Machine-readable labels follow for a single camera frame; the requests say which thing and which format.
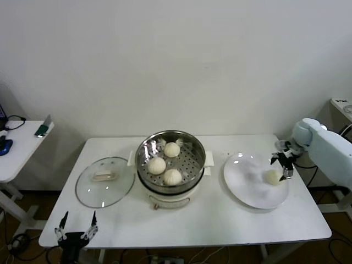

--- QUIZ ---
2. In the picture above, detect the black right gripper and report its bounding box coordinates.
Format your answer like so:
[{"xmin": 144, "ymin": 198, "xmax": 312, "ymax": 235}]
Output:
[{"xmin": 269, "ymin": 150, "xmax": 299, "ymax": 182}]

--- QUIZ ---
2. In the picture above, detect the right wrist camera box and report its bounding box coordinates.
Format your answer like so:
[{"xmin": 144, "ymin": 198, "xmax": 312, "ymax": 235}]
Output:
[{"xmin": 274, "ymin": 139, "xmax": 292, "ymax": 152}]

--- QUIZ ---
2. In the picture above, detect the white side table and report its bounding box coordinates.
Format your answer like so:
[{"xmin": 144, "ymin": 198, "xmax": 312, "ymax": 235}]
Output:
[{"xmin": 0, "ymin": 119, "xmax": 56, "ymax": 234}]

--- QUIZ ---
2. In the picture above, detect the white round plate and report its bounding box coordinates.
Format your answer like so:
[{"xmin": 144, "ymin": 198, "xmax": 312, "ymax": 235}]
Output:
[{"xmin": 223, "ymin": 152, "xmax": 290, "ymax": 210}]

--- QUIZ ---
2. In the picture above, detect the floor power adapter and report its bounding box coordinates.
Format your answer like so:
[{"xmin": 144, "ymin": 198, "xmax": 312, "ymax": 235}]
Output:
[{"xmin": 8, "ymin": 233, "xmax": 31, "ymax": 251}]

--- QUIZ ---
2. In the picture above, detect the blue computer mouse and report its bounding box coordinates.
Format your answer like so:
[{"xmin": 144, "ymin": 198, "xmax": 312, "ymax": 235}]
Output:
[{"xmin": 0, "ymin": 139, "xmax": 14, "ymax": 157}]

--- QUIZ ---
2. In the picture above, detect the thin black cable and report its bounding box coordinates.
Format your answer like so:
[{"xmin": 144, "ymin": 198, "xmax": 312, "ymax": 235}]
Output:
[{"xmin": 4, "ymin": 114, "xmax": 28, "ymax": 132}]

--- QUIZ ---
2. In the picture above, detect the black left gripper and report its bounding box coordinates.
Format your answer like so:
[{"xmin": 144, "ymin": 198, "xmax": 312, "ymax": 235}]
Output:
[{"xmin": 54, "ymin": 210, "xmax": 100, "ymax": 264}]

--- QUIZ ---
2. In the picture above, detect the grey floor power strip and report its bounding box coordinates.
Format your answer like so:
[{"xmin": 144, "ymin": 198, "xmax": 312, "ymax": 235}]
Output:
[{"xmin": 150, "ymin": 255, "xmax": 185, "ymax": 264}]

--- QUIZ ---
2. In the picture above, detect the stainless steel steamer basket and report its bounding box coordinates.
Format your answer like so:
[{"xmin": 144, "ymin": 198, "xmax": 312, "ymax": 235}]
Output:
[{"xmin": 128, "ymin": 129, "xmax": 215, "ymax": 193}]

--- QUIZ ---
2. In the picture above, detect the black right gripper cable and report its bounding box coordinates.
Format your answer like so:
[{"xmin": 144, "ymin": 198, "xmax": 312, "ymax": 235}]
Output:
[{"xmin": 293, "ymin": 162, "xmax": 318, "ymax": 188}]

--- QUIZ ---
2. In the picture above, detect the round glass lid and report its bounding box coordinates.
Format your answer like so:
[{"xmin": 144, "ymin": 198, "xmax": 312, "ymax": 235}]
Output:
[{"xmin": 75, "ymin": 156, "xmax": 136, "ymax": 208}]

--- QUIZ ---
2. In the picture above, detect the dark laptop edge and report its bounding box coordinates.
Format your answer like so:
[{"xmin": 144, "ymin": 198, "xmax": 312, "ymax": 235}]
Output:
[{"xmin": 0, "ymin": 103, "xmax": 8, "ymax": 131}]

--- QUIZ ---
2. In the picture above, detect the white steamed baozi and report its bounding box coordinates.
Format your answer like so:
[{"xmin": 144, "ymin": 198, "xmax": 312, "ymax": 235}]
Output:
[
  {"xmin": 147, "ymin": 156, "xmax": 167, "ymax": 175},
  {"xmin": 163, "ymin": 141, "xmax": 182, "ymax": 158},
  {"xmin": 263, "ymin": 169, "xmax": 284, "ymax": 186},
  {"xmin": 163, "ymin": 168, "xmax": 183, "ymax": 185}
]

